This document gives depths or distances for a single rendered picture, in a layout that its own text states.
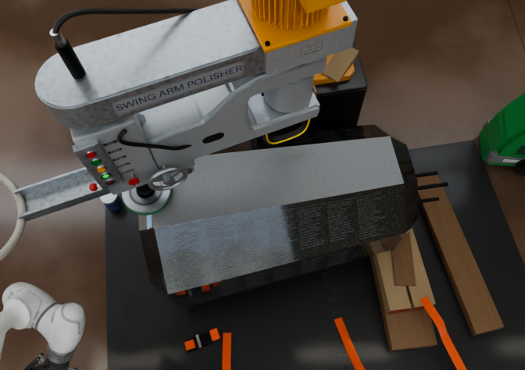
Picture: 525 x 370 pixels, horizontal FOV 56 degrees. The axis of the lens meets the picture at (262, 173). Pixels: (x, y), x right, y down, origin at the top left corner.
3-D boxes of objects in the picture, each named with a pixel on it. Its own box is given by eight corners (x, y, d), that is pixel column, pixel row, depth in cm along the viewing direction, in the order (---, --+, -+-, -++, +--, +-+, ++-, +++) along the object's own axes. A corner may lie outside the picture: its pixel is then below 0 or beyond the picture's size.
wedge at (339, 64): (341, 48, 259) (342, 42, 255) (358, 57, 257) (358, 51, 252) (321, 73, 252) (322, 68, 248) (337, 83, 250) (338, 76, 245)
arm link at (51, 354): (68, 358, 158) (65, 370, 161) (82, 338, 166) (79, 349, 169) (42, 346, 158) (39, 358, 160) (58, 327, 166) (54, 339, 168)
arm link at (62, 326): (87, 341, 166) (56, 319, 168) (97, 309, 159) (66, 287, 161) (63, 361, 156) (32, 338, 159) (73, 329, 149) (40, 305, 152)
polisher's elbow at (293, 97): (266, 71, 196) (265, 37, 179) (314, 76, 195) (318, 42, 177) (258, 111, 188) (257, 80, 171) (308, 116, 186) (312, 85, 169)
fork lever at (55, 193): (183, 133, 206) (182, 127, 202) (198, 172, 198) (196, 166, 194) (16, 187, 195) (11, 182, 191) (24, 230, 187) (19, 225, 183)
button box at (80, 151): (122, 176, 179) (97, 136, 154) (124, 183, 178) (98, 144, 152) (101, 183, 178) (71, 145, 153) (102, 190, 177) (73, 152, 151)
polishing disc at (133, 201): (170, 211, 211) (169, 210, 210) (120, 215, 211) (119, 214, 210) (171, 167, 221) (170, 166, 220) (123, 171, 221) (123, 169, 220)
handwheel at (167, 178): (183, 162, 193) (176, 144, 180) (191, 183, 189) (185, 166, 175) (147, 175, 191) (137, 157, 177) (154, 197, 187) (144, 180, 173)
